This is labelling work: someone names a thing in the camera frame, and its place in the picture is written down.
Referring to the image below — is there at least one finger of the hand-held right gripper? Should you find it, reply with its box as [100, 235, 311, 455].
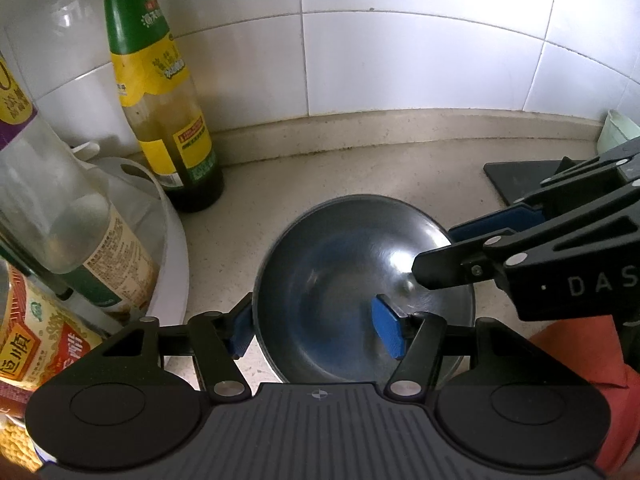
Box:
[412, 212, 640, 291]
[449, 137, 640, 247]

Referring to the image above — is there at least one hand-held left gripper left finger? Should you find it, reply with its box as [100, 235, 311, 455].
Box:
[100, 292, 255, 405]

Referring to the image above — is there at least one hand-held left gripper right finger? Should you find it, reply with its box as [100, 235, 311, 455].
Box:
[371, 294, 538, 402]

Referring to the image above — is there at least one stainless steel bowl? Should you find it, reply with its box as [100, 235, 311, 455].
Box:
[252, 194, 476, 386]

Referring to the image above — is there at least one black flat mat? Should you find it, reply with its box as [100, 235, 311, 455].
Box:
[484, 157, 601, 206]

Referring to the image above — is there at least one red cloth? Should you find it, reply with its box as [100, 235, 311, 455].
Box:
[530, 312, 640, 476]

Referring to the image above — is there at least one light green bowl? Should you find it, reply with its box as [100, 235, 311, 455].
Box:
[597, 109, 640, 154]

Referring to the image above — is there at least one clear bottle purple neck label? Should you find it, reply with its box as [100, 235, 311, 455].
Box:
[0, 50, 162, 312]

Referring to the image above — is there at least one yellow red label bottle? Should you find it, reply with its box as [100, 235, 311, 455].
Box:
[0, 260, 104, 418]

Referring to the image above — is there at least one green yellow label bottle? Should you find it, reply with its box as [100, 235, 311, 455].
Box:
[95, 0, 226, 213]

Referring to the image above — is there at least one yellow knitted mat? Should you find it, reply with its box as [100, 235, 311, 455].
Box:
[0, 410, 44, 473]

